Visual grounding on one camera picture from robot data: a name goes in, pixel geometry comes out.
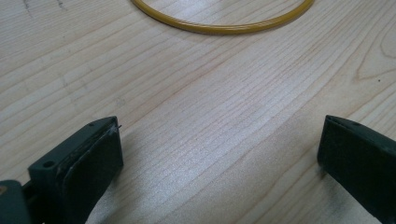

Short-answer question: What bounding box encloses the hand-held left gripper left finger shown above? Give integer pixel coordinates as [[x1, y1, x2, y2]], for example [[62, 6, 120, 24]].
[[27, 116, 124, 224]]

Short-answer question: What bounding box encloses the yellow ring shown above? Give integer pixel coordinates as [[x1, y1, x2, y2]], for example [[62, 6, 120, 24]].
[[130, 0, 316, 35]]

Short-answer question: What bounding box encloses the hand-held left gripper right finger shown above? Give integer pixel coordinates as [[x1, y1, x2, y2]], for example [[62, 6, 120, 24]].
[[317, 114, 396, 224]]

